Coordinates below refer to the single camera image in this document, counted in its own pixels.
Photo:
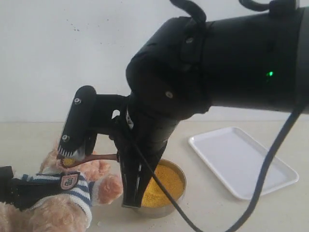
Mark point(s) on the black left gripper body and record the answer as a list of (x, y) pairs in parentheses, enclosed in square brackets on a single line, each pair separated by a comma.
[(6, 174)]

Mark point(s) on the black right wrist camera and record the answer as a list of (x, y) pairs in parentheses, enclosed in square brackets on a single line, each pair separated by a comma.
[(90, 114)]

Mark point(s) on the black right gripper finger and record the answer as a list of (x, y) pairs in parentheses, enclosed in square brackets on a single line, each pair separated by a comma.
[(131, 168), (152, 174)]

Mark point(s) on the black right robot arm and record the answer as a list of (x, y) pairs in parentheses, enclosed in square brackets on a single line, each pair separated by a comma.
[(258, 61)]

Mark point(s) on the dark wooden spoon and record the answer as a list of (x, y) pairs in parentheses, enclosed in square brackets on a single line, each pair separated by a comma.
[(70, 162)]

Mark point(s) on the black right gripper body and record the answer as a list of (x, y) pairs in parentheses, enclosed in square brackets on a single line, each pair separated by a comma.
[(139, 125)]

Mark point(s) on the white rectangular plastic tray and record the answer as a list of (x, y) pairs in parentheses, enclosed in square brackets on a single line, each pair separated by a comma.
[(233, 156)]

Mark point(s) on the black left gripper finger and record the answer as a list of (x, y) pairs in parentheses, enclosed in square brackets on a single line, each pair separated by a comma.
[(27, 192)]

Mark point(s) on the tan teddy bear striped sweater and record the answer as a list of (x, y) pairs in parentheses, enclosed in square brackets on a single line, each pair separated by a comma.
[(68, 212)]

